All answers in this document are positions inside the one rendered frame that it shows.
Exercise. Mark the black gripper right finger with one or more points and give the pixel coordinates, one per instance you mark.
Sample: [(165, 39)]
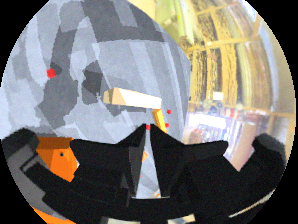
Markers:
[(170, 156)]

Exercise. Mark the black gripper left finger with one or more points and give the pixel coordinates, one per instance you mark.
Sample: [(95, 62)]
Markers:
[(125, 156)]

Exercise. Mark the orange flat bar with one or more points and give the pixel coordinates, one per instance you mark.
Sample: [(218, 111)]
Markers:
[(158, 117)]

